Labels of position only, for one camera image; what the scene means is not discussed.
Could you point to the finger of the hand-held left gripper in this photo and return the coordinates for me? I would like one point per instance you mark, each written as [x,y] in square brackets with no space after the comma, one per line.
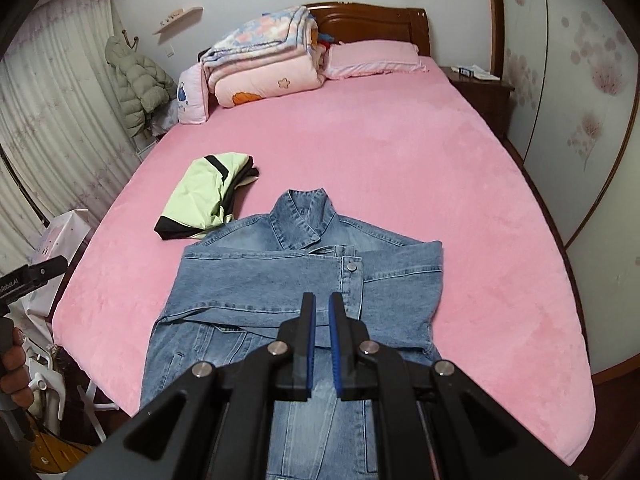
[50,267]

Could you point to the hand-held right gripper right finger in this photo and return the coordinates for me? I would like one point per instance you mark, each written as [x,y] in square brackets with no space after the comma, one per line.
[336,350]

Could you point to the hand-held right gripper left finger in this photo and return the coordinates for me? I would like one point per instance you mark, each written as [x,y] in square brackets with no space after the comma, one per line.
[311,350]

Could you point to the blue denim jacket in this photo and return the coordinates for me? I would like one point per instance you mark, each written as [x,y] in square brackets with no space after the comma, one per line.
[260,270]

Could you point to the person's left hand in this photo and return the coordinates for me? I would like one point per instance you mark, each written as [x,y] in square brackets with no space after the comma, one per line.
[17,375]

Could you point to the white printed gift bag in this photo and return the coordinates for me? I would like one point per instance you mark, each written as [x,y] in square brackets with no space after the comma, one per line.
[65,232]

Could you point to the white plastic chair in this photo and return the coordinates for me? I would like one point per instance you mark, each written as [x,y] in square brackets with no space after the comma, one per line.
[42,360]

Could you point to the pale patterned curtain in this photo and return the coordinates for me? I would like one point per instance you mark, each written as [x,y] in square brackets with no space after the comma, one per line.
[60,110]

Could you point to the green and black garment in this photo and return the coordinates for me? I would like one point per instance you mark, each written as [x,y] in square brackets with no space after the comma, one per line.
[200,190]

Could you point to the bed with pink sheet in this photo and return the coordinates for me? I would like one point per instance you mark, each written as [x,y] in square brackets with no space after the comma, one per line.
[400,160]

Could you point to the beige puffer jacket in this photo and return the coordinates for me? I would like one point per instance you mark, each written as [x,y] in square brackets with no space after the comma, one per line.
[135,85]

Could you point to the small pink printed cushion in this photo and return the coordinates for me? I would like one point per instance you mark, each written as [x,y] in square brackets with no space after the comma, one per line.
[192,95]

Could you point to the folded pink quilt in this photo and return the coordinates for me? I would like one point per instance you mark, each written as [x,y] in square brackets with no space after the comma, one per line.
[270,80]

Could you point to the wooden nightstand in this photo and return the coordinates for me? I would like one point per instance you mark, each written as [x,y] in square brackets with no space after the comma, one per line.
[492,105]

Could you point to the pink pillow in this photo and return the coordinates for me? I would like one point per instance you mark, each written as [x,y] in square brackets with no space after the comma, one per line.
[375,57]

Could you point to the small blue box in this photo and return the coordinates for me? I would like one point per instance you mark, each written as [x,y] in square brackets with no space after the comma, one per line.
[467,71]

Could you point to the colourful folded cloth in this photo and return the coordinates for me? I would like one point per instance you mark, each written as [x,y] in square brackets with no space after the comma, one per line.
[325,40]

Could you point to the white papers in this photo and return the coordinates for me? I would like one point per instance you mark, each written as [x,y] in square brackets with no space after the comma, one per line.
[487,76]

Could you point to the folded floral quilt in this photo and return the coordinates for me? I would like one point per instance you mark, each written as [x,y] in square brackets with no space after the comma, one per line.
[260,35]

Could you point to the wooden headboard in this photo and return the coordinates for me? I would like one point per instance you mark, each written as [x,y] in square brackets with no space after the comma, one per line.
[380,25]

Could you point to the floral sliding wardrobe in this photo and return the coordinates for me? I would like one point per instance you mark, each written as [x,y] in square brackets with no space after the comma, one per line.
[590,110]

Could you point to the wooden wall shelf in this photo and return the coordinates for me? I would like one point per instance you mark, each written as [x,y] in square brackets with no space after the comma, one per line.
[177,17]

